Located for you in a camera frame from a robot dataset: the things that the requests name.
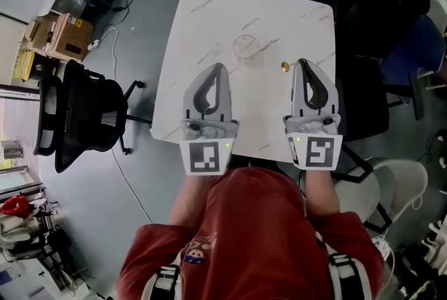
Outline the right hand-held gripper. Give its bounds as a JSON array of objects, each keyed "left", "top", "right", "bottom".
[{"left": 281, "top": 59, "right": 345, "bottom": 171}]

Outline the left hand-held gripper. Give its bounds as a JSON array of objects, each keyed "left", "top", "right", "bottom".
[{"left": 179, "top": 63, "right": 241, "bottom": 177}]

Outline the clear glass cup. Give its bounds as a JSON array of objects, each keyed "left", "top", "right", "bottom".
[{"left": 231, "top": 33, "right": 261, "bottom": 66}]

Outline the person's right forearm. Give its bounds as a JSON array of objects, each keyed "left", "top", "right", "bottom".
[{"left": 305, "top": 168, "right": 342, "bottom": 216}]

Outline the person's left forearm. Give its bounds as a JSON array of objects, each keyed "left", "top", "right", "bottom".
[{"left": 168, "top": 171, "right": 218, "bottom": 227}]

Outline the black chair with dark jacket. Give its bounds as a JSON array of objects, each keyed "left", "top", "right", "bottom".
[{"left": 334, "top": 0, "right": 432, "bottom": 143}]

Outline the blue chair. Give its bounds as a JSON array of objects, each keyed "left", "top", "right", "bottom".
[{"left": 379, "top": 15, "right": 447, "bottom": 121}]

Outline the light grey plastic chair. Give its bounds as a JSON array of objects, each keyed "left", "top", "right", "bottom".
[{"left": 333, "top": 158, "right": 430, "bottom": 233}]

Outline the black mesh office chair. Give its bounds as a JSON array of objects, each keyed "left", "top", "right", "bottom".
[{"left": 32, "top": 59, "right": 154, "bottom": 174}]

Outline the person's red shirt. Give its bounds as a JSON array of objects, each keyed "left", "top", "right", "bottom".
[{"left": 115, "top": 167, "right": 386, "bottom": 300}]

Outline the brown cardboard box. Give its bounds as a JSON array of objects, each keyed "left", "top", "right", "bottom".
[{"left": 25, "top": 12, "right": 96, "bottom": 63}]

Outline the yellow box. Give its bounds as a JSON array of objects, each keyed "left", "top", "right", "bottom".
[{"left": 11, "top": 50, "right": 59, "bottom": 84}]

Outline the red bag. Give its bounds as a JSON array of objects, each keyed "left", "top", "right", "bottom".
[{"left": 0, "top": 195, "right": 29, "bottom": 218}]

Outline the white floor cable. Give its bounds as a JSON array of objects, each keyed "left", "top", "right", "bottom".
[{"left": 91, "top": 26, "right": 154, "bottom": 225}]

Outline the black floor cable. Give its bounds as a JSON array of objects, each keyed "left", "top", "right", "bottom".
[{"left": 110, "top": 0, "right": 136, "bottom": 14}]

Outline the white black harness strap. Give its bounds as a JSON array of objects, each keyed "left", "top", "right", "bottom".
[
  {"left": 315, "top": 231, "right": 368, "bottom": 300},
  {"left": 140, "top": 262, "right": 183, "bottom": 300}
]

